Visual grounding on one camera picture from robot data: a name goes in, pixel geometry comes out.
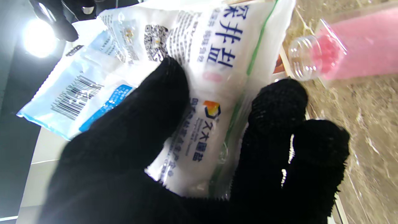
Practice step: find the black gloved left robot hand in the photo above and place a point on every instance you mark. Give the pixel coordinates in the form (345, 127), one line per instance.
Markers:
(124, 174)

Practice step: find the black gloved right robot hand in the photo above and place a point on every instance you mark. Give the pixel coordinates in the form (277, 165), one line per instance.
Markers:
(62, 15)

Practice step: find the white blue printed salt bag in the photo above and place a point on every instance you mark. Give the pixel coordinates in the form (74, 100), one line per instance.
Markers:
(186, 77)

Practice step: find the clear bottle with pink seasoning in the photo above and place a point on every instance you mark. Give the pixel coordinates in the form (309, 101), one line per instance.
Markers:
(342, 46)

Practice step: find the bright studio light panel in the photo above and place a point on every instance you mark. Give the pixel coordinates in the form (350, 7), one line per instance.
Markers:
(39, 37)

